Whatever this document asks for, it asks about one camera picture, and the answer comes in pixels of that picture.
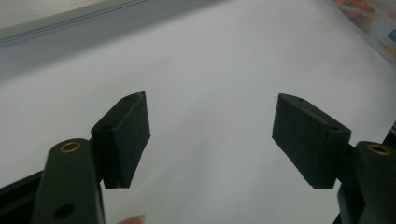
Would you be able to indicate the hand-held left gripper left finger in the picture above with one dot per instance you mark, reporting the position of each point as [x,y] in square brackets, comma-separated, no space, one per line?
[124,140]

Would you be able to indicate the colourful printed packet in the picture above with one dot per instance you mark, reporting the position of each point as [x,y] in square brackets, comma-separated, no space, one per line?
[372,18]

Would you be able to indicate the white panel with grey frame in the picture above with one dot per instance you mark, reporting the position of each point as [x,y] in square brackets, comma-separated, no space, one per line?
[46,15]

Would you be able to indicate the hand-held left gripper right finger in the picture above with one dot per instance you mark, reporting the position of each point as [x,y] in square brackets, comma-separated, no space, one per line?
[308,140]

